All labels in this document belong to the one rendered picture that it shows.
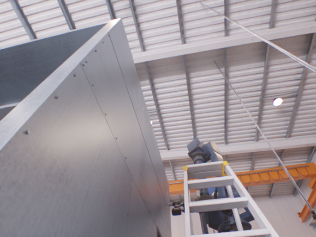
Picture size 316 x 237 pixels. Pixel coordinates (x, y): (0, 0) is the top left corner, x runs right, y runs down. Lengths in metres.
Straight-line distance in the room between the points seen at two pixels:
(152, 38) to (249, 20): 3.23
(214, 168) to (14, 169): 1.38
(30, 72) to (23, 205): 1.89
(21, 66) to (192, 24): 5.63
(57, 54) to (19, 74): 0.50
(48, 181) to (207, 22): 6.79
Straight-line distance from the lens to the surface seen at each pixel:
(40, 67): 2.25
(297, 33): 7.39
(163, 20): 7.00
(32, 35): 8.01
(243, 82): 8.21
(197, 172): 1.64
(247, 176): 10.26
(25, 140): 0.56
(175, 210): 2.54
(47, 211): 0.62
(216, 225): 2.95
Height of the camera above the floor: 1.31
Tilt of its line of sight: 53 degrees up
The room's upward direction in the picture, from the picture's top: straight up
